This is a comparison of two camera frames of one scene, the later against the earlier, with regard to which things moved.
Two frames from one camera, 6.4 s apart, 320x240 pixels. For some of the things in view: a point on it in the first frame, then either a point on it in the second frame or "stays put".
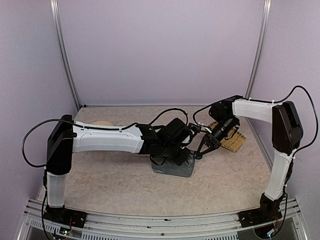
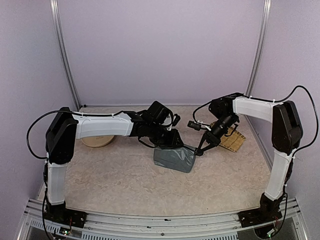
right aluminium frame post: [264, 28] stays put
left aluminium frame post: [56, 17] stays put
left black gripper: [182, 159] -> [172, 143]
